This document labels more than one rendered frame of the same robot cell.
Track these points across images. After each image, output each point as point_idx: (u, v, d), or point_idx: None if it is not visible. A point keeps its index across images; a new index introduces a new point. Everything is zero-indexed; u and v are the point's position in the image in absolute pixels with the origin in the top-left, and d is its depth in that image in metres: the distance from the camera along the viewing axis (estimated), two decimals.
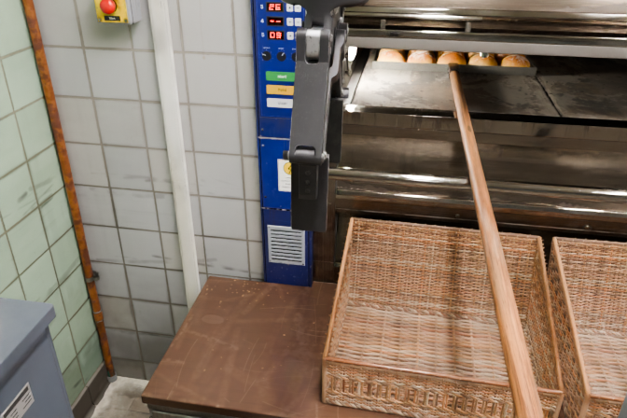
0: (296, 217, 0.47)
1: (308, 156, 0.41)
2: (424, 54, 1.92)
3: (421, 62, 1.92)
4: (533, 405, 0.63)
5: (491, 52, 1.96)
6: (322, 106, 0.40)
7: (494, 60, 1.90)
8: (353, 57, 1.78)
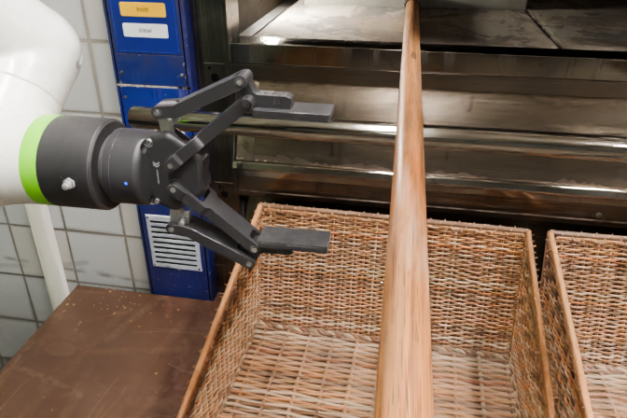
0: (318, 239, 0.57)
1: (248, 262, 0.58)
2: None
3: None
4: None
5: None
6: (215, 250, 0.57)
7: None
8: None
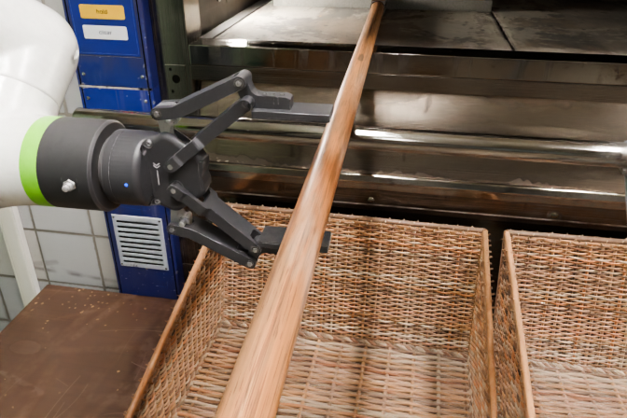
0: None
1: (249, 262, 0.58)
2: None
3: None
4: None
5: None
6: (215, 251, 0.57)
7: None
8: None
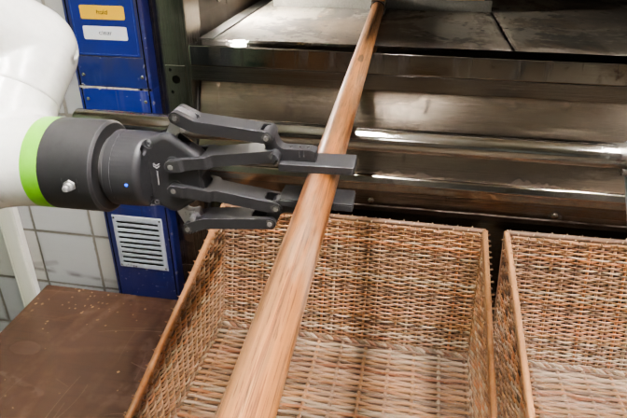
0: (342, 198, 0.55)
1: (272, 224, 0.56)
2: None
3: None
4: None
5: None
6: (235, 228, 0.56)
7: None
8: None
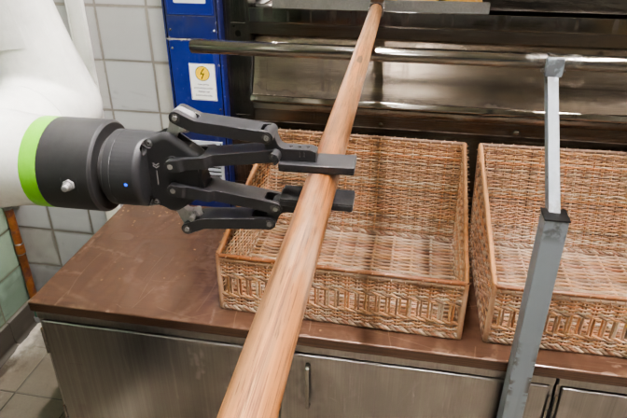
0: (341, 198, 0.55)
1: (271, 224, 0.56)
2: None
3: None
4: None
5: None
6: (234, 228, 0.56)
7: None
8: None
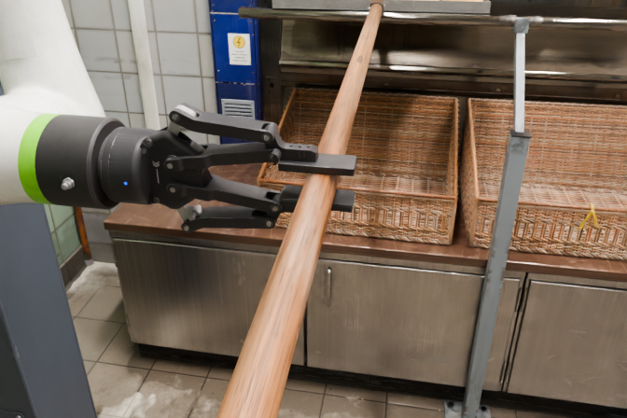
0: (341, 199, 0.55)
1: (271, 224, 0.56)
2: None
3: None
4: None
5: None
6: (234, 227, 0.56)
7: None
8: None
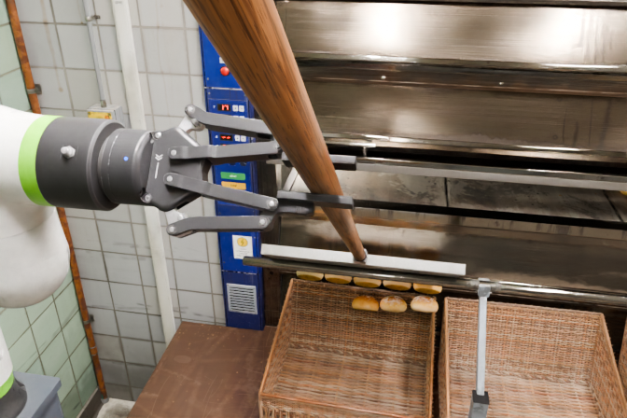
0: (340, 207, 0.53)
1: (264, 229, 0.52)
2: None
3: None
4: None
5: None
6: (224, 229, 0.52)
7: None
8: None
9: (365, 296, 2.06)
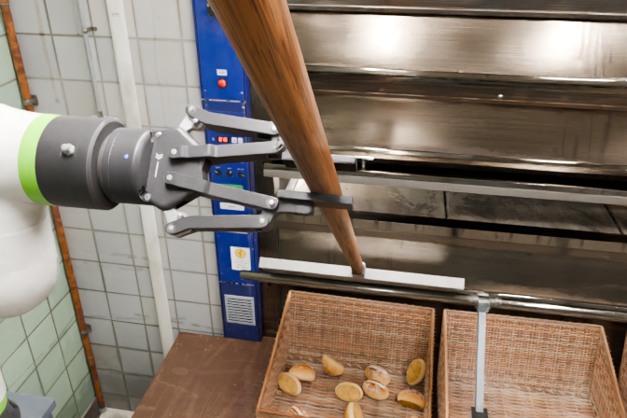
0: (340, 208, 0.53)
1: (263, 229, 0.52)
2: None
3: None
4: None
5: (383, 375, 2.03)
6: (223, 228, 0.52)
7: None
8: None
9: None
